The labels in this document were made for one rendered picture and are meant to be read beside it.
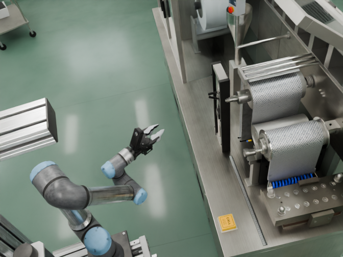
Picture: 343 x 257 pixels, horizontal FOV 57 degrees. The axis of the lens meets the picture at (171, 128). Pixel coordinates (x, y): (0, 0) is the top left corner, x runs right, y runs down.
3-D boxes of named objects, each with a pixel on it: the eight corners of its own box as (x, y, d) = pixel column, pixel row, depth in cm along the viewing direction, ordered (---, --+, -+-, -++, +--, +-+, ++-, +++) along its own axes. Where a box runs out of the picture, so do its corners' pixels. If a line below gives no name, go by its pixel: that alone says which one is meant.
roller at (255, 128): (250, 135, 166) (251, 120, 157) (297, 124, 166) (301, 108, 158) (258, 153, 158) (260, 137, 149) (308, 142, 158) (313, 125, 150)
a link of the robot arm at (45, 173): (87, 249, 157) (38, 193, 117) (72, 229, 166) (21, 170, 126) (106, 232, 162) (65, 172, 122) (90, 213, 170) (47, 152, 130)
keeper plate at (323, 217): (306, 224, 152) (311, 213, 144) (326, 220, 152) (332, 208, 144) (309, 229, 150) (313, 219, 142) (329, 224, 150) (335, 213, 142)
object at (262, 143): (257, 134, 144) (264, 146, 139) (262, 133, 144) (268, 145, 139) (257, 146, 149) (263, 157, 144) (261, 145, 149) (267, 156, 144)
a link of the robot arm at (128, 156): (116, 150, 153) (127, 160, 149) (124, 144, 155) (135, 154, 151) (119, 158, 159) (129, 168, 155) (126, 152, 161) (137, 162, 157)
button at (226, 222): (218, 218, 161) (218, 216, 159) (231, 215, 161) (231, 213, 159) (222, 231, 156) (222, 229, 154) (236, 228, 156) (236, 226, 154)
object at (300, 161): (267, 179, 154) (270, 156, 141) (314, 168, 155) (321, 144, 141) (267, 180, 154) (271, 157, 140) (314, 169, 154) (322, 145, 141)
